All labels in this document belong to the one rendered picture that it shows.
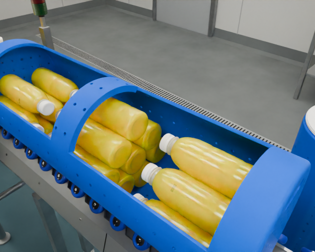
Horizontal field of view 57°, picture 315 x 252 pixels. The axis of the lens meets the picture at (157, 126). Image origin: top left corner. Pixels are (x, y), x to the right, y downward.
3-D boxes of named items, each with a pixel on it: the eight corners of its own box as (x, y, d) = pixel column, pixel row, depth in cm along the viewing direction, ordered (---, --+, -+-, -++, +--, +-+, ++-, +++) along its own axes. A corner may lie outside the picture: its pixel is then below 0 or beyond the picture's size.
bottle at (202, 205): (231, 246, 52) (152, 193, 61) (250, 211, 53) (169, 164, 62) (223, 246, 46) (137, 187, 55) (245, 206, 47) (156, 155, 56)
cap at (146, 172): (154, 186, 60) (147, 182, 61) (163, 169, 61) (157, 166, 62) (146, 182, 57) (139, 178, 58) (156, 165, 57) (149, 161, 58)
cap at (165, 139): (168, 141, 58) (161, 137, 59) (166, 157, 60) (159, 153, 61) (179, 134, 60) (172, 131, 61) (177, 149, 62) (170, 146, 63)
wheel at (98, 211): (104, 201, 70) (109, 200, 72) (92, 191, 72) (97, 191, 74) (97, 217, 71) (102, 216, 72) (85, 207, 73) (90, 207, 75)
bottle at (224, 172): (253, 184, 46) (163, 137, 56) (243, 215, 50) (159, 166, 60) (270, 165, 51) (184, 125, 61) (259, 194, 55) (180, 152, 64)
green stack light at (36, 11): (38, 16, 132) (35, 5, 129) (31, 13, 135) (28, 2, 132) (50, 13, 136) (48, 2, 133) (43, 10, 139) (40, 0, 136)
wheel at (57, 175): (66, 172, 78) (72, 172, 80) (56, 164, 80) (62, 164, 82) (60, 187, 78) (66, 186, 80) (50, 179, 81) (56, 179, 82)
